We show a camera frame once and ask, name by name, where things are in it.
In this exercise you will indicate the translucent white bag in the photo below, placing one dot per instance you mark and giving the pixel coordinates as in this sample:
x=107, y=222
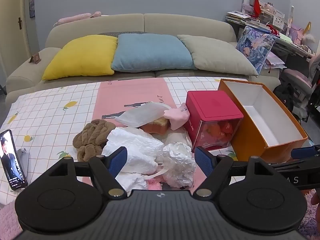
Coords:
x=142, y=113

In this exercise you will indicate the black backpack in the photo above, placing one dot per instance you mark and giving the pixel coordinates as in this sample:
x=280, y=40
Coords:
x=283, y=96

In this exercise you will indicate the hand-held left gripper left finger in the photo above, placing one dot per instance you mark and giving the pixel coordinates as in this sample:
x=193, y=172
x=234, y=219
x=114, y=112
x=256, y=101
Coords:
x=117, y=162

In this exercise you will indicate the blue pillow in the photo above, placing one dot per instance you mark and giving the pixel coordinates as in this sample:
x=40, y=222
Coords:
x=150, y=52

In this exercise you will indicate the pink office chair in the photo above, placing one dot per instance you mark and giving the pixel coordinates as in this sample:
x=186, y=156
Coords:
x=297, y=78

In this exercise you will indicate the brown bear-shaped sponge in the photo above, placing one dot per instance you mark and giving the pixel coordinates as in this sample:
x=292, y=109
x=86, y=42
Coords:
x=156, y=126

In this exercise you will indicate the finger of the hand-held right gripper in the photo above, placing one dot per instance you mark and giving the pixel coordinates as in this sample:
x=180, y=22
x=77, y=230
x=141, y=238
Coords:
x=303, y=152

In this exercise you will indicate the brown phone stand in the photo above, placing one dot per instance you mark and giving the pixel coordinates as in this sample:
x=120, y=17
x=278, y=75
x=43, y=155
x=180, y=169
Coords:
x=35, y=58

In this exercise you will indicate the red lidded box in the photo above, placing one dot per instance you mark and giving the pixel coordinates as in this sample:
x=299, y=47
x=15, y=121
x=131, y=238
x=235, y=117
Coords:
x=212, y=107

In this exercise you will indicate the orange cardboard box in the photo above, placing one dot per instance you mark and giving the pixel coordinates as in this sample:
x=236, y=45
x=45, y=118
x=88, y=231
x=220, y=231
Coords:
x=250, y=132

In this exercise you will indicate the clear plastic folder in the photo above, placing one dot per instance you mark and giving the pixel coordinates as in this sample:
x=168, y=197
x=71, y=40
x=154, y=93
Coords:
x=275, y=62

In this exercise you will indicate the yellow pillow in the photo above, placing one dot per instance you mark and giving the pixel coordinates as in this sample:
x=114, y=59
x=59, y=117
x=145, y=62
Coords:
x=80, y=55

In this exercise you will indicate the cluttered desk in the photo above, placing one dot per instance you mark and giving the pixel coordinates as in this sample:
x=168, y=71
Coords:
x=265, y=12
x=287, y=45

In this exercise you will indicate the crumpled clear plastic bag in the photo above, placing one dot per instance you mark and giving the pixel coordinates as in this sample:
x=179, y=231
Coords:
x=180, y=162

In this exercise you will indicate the grey phone holder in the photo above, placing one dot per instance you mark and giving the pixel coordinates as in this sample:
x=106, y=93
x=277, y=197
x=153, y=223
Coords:
x=23, y=162

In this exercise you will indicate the black smartphone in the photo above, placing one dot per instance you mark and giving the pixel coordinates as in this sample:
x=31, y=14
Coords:
x=11, y=160

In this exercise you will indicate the grey-beige pillow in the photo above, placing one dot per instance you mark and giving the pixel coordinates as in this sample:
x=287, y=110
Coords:
x=217, y=55

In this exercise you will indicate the anime print pillow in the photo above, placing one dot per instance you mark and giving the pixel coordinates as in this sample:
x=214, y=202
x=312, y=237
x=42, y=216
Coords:
x=255, y=45

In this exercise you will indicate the pink fluffy cloth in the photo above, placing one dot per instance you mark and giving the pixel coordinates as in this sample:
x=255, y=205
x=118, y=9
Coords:
x=153, y=185

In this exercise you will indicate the white lemon-print storage box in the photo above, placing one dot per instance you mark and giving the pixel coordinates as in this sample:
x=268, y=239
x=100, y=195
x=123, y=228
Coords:
x=50, y=110

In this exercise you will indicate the white plastic bag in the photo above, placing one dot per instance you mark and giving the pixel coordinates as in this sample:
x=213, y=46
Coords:
x=135, y=147

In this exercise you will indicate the cream door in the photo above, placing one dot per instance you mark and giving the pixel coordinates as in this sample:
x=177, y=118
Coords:
x=12, y=42

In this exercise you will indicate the beige fabric sofa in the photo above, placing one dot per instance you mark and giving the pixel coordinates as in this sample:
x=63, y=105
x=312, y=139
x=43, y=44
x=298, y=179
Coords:
x=162, y=22

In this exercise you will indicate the pink sock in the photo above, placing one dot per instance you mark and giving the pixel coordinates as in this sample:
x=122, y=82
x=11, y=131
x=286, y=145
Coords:
x=177, y=116

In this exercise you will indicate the pink plush toy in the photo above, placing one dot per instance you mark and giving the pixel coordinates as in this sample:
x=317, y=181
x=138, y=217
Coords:
x=75, y=18

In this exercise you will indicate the brown plush braided toy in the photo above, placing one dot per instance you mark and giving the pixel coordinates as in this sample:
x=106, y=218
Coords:
x=93, y=137

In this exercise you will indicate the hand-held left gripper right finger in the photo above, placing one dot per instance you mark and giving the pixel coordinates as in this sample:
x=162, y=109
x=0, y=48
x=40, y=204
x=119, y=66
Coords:
x=203, y=161

